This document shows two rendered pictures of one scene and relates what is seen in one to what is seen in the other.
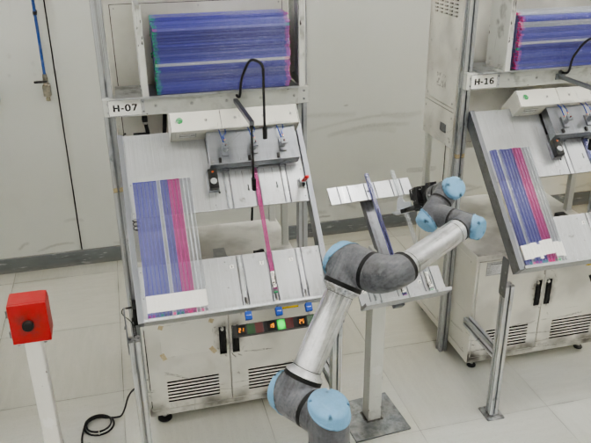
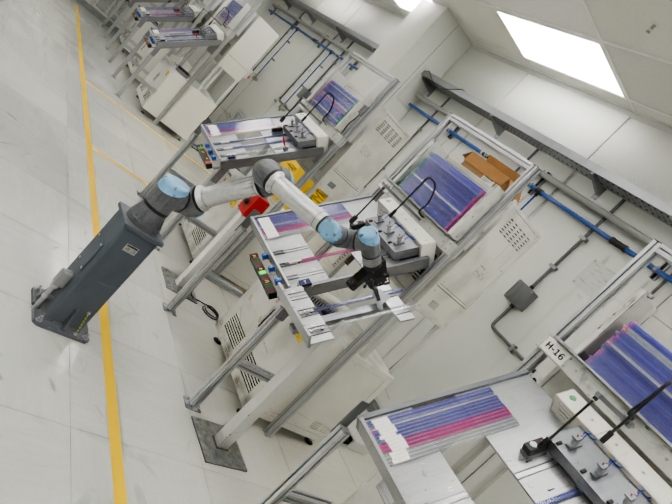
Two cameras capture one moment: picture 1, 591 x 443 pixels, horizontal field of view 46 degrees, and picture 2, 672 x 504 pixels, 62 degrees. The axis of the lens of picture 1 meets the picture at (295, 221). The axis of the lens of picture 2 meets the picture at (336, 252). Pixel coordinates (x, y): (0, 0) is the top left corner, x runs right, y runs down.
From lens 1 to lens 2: 274 cm
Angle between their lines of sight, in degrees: 64
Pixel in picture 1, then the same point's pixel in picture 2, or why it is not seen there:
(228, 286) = (283, 245)
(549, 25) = (651, 351)
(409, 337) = not seen: outside the picture
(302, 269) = (307, 274)
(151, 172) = (352, 209)
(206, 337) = (266, 308)
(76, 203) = (389, 352)
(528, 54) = (609, 359)
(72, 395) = not seen: hidden behind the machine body
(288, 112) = (426, 239)
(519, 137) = (526, 416)
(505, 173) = (469, 400)
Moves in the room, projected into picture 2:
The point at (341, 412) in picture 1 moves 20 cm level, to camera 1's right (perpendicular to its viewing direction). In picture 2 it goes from (169, 180) to (165, 195)
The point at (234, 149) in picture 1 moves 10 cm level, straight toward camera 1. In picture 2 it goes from (382, 225) to (369, 214)
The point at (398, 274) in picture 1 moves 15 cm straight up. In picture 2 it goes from (262, 165) to (289, 135)
